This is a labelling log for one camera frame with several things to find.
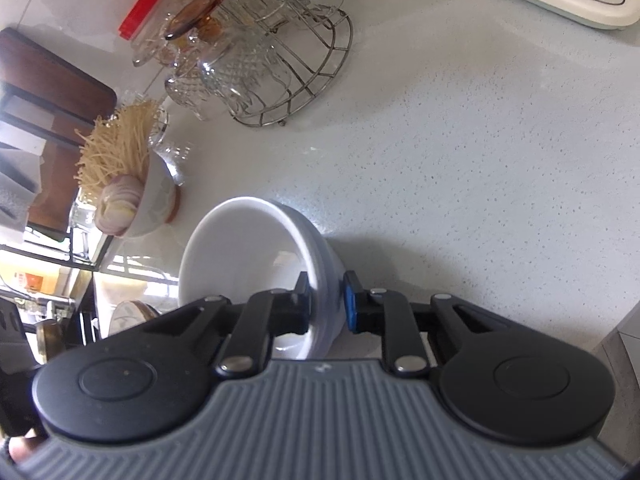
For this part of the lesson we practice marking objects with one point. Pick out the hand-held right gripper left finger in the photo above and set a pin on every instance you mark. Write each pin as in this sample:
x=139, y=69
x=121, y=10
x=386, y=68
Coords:
x=300, y=310

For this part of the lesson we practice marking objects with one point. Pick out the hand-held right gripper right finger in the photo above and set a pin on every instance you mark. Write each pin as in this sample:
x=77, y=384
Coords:
x=350, y=305

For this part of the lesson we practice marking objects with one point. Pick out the large floral ceramic plate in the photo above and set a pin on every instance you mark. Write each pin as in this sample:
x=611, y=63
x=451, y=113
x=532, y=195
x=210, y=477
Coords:
x=131, y=316

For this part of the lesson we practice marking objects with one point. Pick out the person's left hand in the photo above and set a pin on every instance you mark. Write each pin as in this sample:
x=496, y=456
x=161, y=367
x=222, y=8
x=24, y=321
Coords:
x=22, y=449

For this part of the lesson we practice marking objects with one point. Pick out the black dish rack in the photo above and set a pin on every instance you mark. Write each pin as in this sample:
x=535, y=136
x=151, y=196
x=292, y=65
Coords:
x=50, y=254

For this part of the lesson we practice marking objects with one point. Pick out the white bowl holding noodles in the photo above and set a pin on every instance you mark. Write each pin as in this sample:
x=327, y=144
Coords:
x=156, y=195

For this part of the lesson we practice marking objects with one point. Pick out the tall clear glass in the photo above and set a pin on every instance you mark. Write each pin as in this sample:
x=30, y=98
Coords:
x=170, y=152

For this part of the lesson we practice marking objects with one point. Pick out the peeled onion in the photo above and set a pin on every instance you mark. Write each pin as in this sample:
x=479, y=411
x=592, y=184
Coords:
x=120, y=205

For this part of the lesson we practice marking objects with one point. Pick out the bundle of dried noodles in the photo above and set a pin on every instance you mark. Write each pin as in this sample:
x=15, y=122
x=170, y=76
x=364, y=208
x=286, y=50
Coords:
x=120, y=145

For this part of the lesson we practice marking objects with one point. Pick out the brown wooden cutting board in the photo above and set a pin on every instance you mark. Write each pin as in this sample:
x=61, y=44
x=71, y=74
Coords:
x=60, y=80

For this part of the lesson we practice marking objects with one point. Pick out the amber glass dish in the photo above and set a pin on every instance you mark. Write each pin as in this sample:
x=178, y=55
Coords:
x=195, y=14

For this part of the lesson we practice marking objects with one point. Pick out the red lid plastic jar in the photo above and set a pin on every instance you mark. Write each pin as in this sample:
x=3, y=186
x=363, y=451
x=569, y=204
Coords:
x=141, y=10

